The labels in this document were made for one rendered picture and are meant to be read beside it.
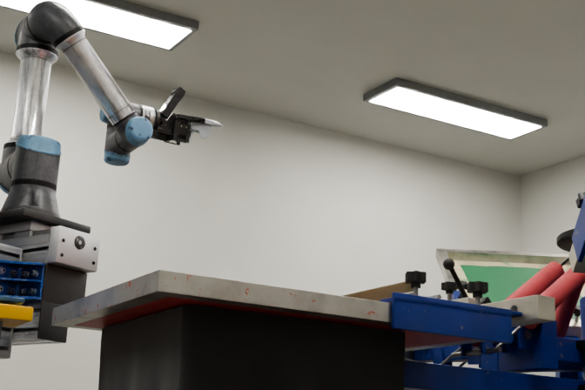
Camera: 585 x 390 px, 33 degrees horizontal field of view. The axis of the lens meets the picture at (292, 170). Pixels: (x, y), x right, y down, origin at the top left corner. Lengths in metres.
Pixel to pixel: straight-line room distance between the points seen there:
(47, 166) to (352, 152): 4.67
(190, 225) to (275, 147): 0.88
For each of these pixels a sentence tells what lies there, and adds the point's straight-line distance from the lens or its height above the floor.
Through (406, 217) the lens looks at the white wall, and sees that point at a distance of 7.26.
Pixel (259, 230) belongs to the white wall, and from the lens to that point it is 6.55.
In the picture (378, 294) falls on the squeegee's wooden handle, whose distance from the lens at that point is 2.14.
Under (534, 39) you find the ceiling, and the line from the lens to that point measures 5.64.
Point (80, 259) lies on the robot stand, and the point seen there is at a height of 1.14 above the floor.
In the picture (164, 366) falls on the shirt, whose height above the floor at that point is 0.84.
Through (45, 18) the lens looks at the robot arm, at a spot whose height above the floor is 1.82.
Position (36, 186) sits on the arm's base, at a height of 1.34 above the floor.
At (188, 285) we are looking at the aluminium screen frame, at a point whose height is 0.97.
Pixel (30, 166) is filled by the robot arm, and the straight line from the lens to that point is 2.61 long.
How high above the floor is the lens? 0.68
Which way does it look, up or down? 17 degrees up
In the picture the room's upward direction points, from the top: 2 degrees clockwise
